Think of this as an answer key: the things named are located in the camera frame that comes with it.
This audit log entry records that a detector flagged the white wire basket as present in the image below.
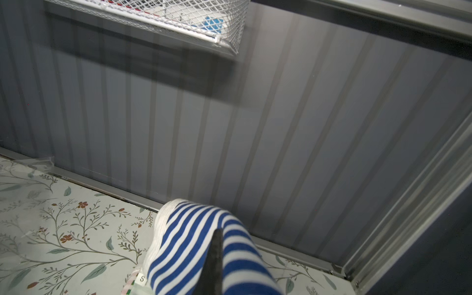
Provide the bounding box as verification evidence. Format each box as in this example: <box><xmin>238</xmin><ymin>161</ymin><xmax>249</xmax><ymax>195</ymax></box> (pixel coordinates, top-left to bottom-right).
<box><xmin>52</xmin><ymin>0</ymin><xmax>250</xmax><ymax>55</ymax></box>

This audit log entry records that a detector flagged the green white striped garment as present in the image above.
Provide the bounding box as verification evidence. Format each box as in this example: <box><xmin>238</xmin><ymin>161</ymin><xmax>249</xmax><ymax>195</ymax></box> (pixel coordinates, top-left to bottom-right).
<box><xmin>121</xmin><ymin>270</ymin><xmax>154</xmax><ymax>295</ymax></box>

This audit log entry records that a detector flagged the clear vacuum bag blue zip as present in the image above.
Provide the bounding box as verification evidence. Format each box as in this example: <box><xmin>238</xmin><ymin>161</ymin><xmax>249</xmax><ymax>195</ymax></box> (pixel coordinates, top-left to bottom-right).
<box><xmin>1</xmin><ymin>157</ymin><xmax>55</xmax><ymax>176</ymax></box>

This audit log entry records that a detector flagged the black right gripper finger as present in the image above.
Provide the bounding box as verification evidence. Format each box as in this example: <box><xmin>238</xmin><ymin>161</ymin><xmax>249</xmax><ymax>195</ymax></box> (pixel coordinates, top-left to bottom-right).
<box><xmin>192</xmin><ymin>229</ymin><xmax>223</xmax><ymax>295</ymax></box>

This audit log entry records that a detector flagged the blue white striped garment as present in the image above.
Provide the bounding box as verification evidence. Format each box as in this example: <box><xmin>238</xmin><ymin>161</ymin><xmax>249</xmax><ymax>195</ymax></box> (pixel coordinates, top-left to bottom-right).
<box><xmin>142</xmin><ymin>199</ymin><xmax>281</xmax><ymax>295</ymax></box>

